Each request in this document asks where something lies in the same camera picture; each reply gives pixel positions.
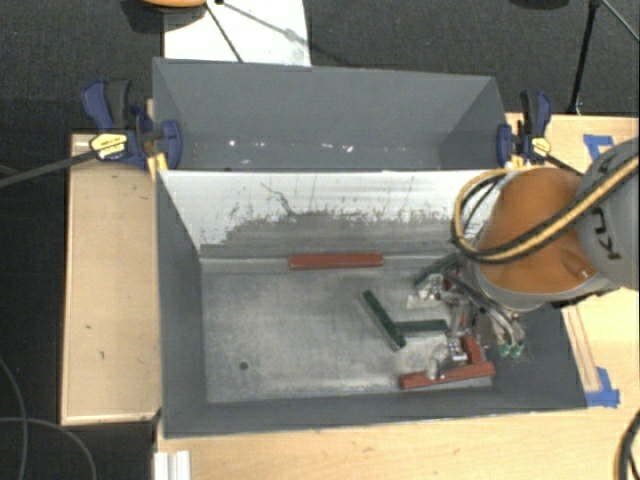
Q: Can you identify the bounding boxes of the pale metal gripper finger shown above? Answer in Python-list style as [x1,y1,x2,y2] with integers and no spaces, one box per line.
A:
[424,340,469,382]
[405,275,447,310]

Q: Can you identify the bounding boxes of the dark green flat block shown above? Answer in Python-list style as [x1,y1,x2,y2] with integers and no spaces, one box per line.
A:
[413,254,462,287]
[361,289,408,352]
[393,318,449,335]

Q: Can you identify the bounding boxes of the red-brown flat block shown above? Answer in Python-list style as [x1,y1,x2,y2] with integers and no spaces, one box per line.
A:
[398,361,497,391]
[287,252,385,271]
[461,335,485,365]

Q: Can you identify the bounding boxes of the grey metal bin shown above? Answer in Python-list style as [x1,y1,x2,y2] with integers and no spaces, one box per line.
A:
[151,56,589,439]

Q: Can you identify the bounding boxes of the pale wood flat board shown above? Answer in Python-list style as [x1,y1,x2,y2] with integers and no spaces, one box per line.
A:
[59,132,164,427]

